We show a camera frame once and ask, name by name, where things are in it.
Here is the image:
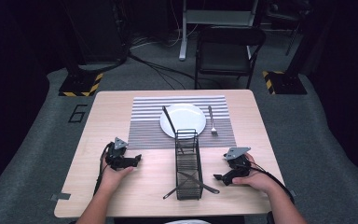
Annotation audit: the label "silver table knife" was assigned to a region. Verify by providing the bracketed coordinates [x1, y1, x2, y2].
[179, 171, 221, 195]

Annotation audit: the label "person's right hand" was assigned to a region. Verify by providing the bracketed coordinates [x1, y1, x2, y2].
[231, 153, 276, 196]

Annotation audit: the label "black-handled utensil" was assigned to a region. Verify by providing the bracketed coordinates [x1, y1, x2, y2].
[161, 105, 185, 155]

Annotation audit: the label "grey striped placemat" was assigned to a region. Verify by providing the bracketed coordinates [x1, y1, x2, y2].
[127, 95, 238, 151]

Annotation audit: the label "black folding chair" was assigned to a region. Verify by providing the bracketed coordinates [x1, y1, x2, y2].
[194, 25, 268, 91]

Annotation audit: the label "person's white clothing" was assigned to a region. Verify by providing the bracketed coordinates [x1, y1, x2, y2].
[163, 218, 212, 224]

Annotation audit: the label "person's left hand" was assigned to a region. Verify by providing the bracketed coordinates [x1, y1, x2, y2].
[100, 165, 135, 191]

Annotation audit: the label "grey floor tape strip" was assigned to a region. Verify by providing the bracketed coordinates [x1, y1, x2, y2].
[49, 192, 72, 202]

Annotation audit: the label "silver fork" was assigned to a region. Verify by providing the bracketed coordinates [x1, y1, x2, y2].
[207, 105, 219, 136]

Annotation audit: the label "white metal table frame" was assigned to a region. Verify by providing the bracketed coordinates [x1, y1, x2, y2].
[178, 0, 260, 62]

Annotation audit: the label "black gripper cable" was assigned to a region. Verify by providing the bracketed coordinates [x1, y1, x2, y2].
[92, 142, 115, 196]
[249, 161, 296, 204]

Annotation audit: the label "silver spoon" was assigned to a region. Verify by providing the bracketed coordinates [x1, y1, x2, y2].
[162, 175, 200, 201]

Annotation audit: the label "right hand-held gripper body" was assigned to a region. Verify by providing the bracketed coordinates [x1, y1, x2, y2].
[223, 147, 253, 185]

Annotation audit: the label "black wire cutlery basket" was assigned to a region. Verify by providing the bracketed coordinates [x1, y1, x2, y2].
[174, 128, 204, 202]

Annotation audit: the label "black floor cables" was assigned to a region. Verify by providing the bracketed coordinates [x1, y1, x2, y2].
[117, 18, 225, 91]

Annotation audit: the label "white plate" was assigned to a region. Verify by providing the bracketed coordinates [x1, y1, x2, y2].
[158, 103, 207, 140]

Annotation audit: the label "black stand with striped base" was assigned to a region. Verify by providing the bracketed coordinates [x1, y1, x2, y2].
[262, 0, 334, 96]
[58, 0, 104, 98]

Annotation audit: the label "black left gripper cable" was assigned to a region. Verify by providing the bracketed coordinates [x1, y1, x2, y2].
[92, 142, 115, 196]

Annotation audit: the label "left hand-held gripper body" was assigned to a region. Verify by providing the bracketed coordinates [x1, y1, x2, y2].
[104, 136, 134, 171]

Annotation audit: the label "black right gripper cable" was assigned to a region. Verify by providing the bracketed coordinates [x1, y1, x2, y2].
[249, 161, 296, 204]

